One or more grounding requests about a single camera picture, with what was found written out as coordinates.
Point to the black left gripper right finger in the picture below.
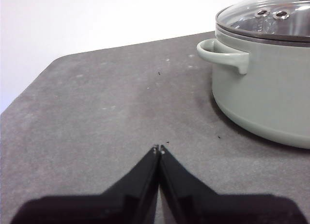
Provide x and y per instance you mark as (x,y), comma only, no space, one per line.
(206,207)

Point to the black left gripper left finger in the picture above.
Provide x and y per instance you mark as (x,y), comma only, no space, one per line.
(109,207)

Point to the glass lid with green knob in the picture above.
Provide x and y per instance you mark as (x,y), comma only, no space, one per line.
(254,20)

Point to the pale green electric steamer pot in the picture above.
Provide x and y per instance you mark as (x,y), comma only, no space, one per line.
(266,88)

